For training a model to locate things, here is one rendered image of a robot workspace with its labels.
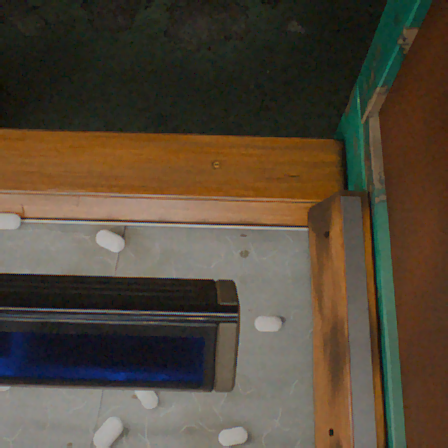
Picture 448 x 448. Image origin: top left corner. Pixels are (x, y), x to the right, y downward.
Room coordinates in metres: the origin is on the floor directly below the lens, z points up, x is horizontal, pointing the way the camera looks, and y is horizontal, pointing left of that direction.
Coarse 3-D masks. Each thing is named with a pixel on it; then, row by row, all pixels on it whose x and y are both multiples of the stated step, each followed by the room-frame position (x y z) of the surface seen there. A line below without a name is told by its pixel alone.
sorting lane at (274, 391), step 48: (0, 240) 0.27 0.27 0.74; (48, 240) 0.27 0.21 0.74; (144, 240) 0.29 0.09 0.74; (192, 240) 0.30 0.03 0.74; (240, 240) 0.31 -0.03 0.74; (288, 240) 0.31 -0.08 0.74; (240, 288) 0.24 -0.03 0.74; (288, 288) 0.25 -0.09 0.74; (240, 336) 0.18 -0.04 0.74; (288, 336) 0.19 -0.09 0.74; (240, 384) 0.13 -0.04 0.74; (288, 384) 0.14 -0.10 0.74; (0, 432) 0.04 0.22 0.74; (48, 432) 0.05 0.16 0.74; (144, 432) 0.06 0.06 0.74; (192, 432) 0.07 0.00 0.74; (288, 432) 0.08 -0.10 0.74
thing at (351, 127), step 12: (348, 108) 0.49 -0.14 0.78; (348, 120) 0.47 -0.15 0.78; (360, 120) 0.44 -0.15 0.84; (336, 132) 0.49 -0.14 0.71; (348, 132) 0.46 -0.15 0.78; (360, 132) 0.42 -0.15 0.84; (348, 144) 0.44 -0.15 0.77; (360, 144) 0.41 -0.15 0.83; (348, 156) 0.43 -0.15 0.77; (360, 156) 0.39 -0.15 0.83; (348, 168) 0.41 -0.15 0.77; (360, 168) 0.38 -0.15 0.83; (348, 180) 0.40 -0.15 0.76; (360, 180) 0.37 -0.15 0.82
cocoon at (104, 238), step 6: (96, 234) 0.28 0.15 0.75; (102, 234) 0.28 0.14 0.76; (108, 234) 0.28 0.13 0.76; (114, 234) 0.29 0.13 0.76; (96, 240) 0.28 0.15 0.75; (102, 240) 0.28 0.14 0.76; (108, 240) 0.28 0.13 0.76; (114, 240) 0.28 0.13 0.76; (120, 240) 0.28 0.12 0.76; (102, 246) 0.27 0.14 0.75; (108, 246) 0.27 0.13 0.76; (114, 246) 0.27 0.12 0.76; (120, 246) 0.27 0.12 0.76
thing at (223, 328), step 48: (0, 288) 0.11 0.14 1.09; (48, 288) 0.12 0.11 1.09; (96, 288) 0.12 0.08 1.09; (144, 288) 0.13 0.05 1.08; (192, 288) 0.13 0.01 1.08; (0, 336) 0.08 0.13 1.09; (48, 336) 0.09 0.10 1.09; (96, 336) 0.09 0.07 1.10; (144, 336) 0.09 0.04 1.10; (192, 336) 0.10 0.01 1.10; (0, 384) 0.06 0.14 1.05; (48, 384) 0.06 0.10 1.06; (96, 384) 0.06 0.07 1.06; (144, 384) 0.07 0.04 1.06; (192, 384) 0.07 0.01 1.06
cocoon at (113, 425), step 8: (112, 416) 0.07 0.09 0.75; (104, 424) 0.06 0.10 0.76; (112, 424) 0.06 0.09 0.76; (120, 424) 0.07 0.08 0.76; (96, 432) 0.05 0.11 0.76; (104, 432) 0.06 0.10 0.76; (112, 432) 0.06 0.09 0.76; (120, 432) 0.06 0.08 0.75; (96, 440) 0.05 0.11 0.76; (104, 440) 0.05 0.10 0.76; (112, 440) 0.05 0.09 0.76
